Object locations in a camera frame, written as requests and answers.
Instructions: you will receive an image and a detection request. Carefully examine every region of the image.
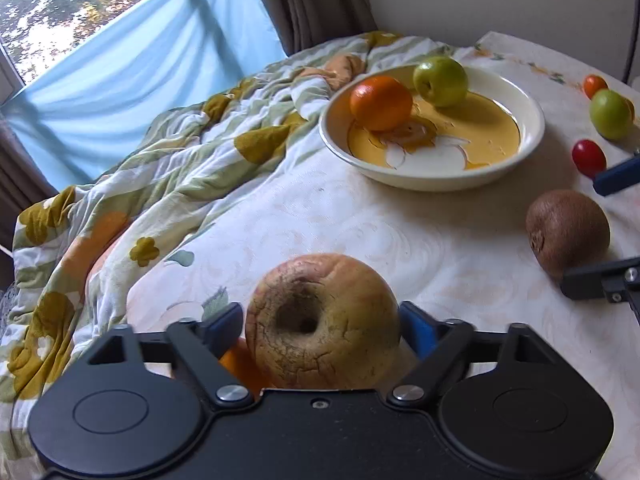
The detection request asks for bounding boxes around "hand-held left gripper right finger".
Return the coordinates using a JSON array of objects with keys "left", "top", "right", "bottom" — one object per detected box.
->
[{"left": 387, "top": 301, "right": 551, "bottom": 405}]

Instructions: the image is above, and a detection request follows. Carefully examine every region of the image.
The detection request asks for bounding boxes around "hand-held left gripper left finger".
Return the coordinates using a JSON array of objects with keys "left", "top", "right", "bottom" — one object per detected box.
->
[{"left": 86, "top": 303, "right": 253, "bottom": 408}]

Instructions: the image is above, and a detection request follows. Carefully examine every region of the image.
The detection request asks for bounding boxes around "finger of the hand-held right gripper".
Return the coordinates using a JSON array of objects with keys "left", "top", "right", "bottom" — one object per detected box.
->
[
  {"left": 593, "top": 154, "right": 640, "bottom": 197},
  {"left": 560, "top": 256, "right": 640, "bottom": 321}
]

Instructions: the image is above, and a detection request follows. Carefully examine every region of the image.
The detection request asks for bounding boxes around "small red fruit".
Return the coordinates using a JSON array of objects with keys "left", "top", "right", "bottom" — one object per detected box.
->
[{"left": 571, "top": 139, "right": 608, "bottom": 177}]

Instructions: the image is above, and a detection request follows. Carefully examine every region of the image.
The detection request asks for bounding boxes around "large orange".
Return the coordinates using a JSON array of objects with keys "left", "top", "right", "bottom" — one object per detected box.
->
[{"left": 218, "top": 337, "right": 273, "bottom": 401}]

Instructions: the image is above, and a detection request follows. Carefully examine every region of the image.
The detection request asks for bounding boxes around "brown kiwi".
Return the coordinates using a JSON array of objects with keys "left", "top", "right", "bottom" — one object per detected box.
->
[{"left": 525, "top": 189, "right": 611, "bottom": 281}]

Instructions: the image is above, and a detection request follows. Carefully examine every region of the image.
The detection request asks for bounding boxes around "large green apple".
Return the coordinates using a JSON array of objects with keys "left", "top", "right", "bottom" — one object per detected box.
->
[{"left": 589, "top": 88, "right": 634, "bottom": 141}]

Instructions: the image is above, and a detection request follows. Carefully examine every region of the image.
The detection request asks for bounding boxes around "wrinkled yellow-red apple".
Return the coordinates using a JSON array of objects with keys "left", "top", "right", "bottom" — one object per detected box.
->
[{"left": 245, "top": 253, "right": 402, "bottom": 390}]

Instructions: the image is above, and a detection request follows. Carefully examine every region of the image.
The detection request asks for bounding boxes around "small tangerine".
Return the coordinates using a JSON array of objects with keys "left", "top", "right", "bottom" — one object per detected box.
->
[{"left": 583, "top": 74, "right": 609, "bottom": 101}]

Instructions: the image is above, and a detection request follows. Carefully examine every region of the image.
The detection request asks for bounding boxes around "cream and yellow bowl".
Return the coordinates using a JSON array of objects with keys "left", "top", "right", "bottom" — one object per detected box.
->
[{"left": 319, "top": 64, "right": 546, "bottom": 192}]

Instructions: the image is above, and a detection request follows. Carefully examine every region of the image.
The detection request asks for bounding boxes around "green striped floral blanket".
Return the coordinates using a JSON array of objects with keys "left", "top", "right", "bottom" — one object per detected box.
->
[{"left": 0, "top": 31, "right": 481, "bottom": 480}]

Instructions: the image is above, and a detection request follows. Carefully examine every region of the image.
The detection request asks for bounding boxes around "small green apple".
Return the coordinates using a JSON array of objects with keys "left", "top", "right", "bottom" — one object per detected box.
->
[{"left": 413, "top": 56, "right": 469, "bottom": 108}]

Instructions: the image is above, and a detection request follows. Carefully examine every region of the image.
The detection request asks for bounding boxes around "orange with stem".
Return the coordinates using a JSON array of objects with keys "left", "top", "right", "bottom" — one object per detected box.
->
[{"left": 349, "top": 75, "right": 414, "bottom": 132}]

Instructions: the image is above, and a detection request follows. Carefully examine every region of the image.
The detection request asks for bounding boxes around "brown curtain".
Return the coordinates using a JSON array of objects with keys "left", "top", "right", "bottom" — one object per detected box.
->
[
  {"left": 240, "top": 0, "right": 378, "bottom": 58},
  {"left": 0, "top": 112, "right": 63, "bottom": 291}
]

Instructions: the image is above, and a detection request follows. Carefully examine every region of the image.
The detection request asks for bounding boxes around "light blue curtain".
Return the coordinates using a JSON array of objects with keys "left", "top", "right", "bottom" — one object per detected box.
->
[{"left": 0, "top": 0, "right": 288, "bottom": 193}]

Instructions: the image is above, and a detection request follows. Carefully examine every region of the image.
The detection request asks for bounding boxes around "window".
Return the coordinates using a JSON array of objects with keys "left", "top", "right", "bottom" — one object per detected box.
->
[{"left": 0, "top": 0, "right": 191, "bottom": 101}]

